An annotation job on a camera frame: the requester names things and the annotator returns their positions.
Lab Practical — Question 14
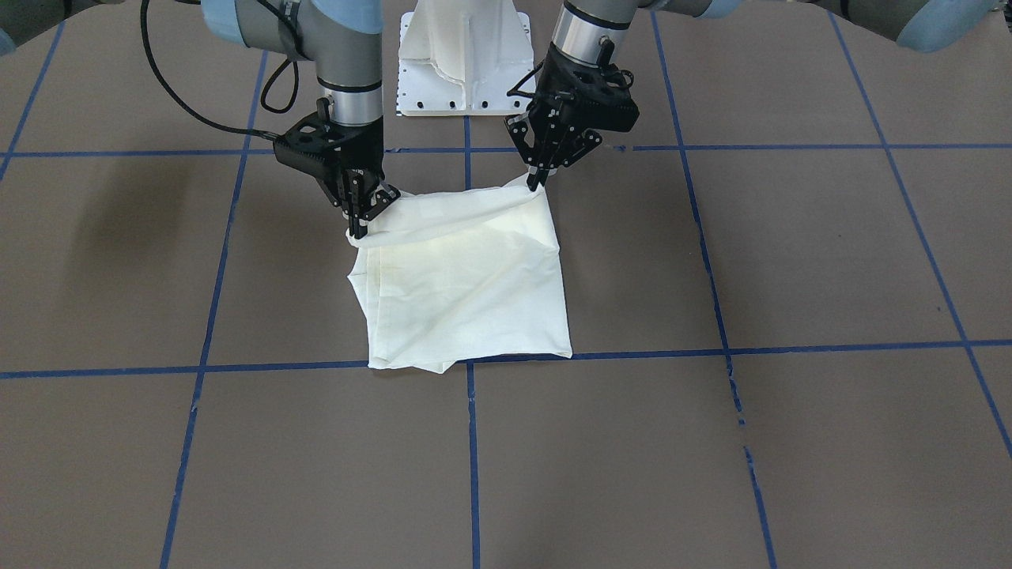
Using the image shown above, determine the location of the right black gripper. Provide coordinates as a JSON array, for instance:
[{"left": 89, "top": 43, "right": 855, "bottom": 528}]
[{"left": 274, "top": 100, "right": 401, "bottom": 240}]

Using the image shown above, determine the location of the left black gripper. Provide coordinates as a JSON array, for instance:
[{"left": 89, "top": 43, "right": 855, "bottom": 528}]
[{"left": 504, "top": 44, "right": 640, "bottom": 192}]

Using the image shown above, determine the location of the cream long-sleeve cat shirt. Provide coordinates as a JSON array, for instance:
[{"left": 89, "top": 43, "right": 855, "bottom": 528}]
[{"left": 348, "top": 177, "right": 572, "bottom": 374}]

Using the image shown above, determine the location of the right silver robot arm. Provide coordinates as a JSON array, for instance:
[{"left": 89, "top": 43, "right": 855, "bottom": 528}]
[{"left": 138, "top": 1, "right": 400, "bottom": 240}]

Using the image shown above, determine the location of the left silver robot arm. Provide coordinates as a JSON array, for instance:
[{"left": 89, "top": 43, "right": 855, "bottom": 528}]
[{"left": 504, "top": 1, "right": 997, "bottom": 192}]

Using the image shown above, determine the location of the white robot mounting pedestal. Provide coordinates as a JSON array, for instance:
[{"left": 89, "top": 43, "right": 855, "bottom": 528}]
[{"left": 395, "top": 1, "right": 534, "bottom": 118}]

